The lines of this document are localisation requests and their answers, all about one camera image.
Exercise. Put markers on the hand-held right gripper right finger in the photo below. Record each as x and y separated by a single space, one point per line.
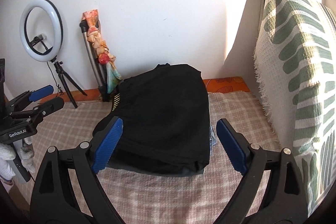
231 145

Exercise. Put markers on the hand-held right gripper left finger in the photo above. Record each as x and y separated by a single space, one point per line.
109 145

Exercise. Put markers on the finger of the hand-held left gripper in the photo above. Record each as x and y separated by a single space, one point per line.
42 91
52 104

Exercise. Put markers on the black shorts with yellow print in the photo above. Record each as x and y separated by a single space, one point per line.
162 114

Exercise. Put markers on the dark grey folded pants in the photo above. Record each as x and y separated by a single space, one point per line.
183 173

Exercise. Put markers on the black folded pants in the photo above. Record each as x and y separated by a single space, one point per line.
162 65

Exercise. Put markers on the person's left hand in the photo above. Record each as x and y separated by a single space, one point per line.
6 161

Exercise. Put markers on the blue folded jeans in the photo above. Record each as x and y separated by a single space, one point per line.
212 137

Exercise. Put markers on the small black tripod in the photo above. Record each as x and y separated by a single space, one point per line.
61 77

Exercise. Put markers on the silver folded tripod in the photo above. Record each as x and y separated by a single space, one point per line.
90 56

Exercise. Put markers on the floral orange scarf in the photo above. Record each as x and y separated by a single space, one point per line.
99 43

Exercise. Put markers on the beige plaid blanket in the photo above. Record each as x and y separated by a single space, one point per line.
170 200

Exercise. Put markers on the green leaf patterned throw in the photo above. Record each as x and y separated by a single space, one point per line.
288 43

